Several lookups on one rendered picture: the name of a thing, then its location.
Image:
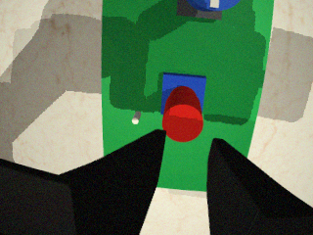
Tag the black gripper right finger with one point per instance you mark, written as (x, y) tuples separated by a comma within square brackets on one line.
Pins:
[(243, 200)]

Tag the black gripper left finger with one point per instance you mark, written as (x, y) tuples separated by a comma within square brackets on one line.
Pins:
[(111, 196)]

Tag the green circuit board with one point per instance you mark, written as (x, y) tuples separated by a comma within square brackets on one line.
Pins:
[(192, 67)]

